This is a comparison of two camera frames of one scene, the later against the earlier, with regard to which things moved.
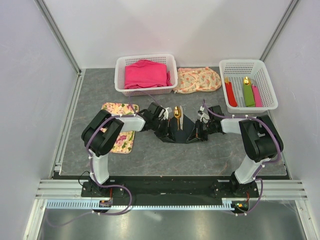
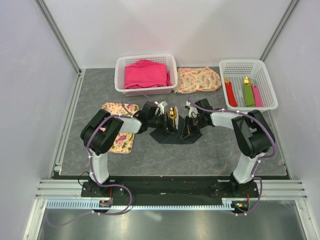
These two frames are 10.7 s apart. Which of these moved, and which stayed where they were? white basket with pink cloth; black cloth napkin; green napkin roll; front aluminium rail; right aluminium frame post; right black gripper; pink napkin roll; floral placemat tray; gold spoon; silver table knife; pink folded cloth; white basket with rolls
Moved: silver table knife; gold spoon; black cloth napkin; right black gripper
Stayed: right aluminium frame post; pink folded cloth; green napkin roll; white basket with pink cloth; white basket with rolls; front aluminium rail; floral placemat tray; pink napkin roll
